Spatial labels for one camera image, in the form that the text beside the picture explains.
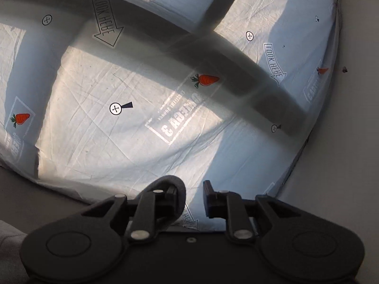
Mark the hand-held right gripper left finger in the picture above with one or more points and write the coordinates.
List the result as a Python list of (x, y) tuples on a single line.
[(144, 210)]

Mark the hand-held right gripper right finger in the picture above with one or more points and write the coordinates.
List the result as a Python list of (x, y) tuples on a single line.
[(213, 201)]

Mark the grey zip hoodie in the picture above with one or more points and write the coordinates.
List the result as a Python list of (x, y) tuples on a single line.
[(170, 196)]

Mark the white carrot print bed sheet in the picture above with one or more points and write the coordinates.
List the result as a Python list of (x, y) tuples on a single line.
[(124, 65)]

